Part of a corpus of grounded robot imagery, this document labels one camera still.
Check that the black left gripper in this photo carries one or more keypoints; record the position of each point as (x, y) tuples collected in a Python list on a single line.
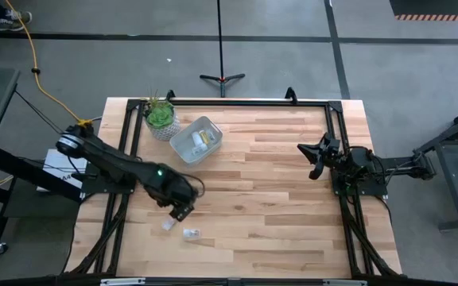
[(177, 192)]

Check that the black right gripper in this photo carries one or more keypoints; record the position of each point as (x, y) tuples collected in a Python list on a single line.
[(331, 159)]

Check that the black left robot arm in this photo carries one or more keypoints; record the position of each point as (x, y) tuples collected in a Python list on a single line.
[(109, 159)]

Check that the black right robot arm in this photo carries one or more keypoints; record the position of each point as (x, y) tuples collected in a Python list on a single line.
[(396, 165)]

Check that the grey plastic basket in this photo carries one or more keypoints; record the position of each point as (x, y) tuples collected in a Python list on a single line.
[(183, 149)]

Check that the small clear packet bottom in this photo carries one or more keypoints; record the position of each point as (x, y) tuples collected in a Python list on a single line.
[(192, 233)]

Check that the succulent in white pot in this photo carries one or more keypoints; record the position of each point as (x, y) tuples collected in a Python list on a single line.
[(160, 117)]

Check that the white box with label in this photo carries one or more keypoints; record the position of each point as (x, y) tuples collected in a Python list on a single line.
[(56, 163)]

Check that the black metal cart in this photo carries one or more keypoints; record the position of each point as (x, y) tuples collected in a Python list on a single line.
[(451, 159)]

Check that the black tripod stand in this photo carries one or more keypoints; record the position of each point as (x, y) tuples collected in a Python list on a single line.
[(221, 59)]

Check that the black caster wheel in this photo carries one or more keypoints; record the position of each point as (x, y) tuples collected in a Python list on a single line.
[(0, 249)]

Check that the black mat with hazard stripe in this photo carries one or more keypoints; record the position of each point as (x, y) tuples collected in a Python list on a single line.
[(437, 8)]

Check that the person's shoe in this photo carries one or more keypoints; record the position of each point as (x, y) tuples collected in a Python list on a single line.
[(11, 20)]

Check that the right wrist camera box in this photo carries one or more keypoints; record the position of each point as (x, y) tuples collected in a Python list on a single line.
[(332, 145)]

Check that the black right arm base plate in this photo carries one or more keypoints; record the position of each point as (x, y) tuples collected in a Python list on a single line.
[(372, 190)]

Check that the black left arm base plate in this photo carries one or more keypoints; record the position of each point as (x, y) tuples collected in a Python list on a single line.
[(109, 187)]

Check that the black aluminium table frame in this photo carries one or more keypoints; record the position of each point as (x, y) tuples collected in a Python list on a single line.
[(253, 103)]

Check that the silver bracket plate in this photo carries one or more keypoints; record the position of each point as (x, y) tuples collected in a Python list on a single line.
[(344, 283), (122, 281)]

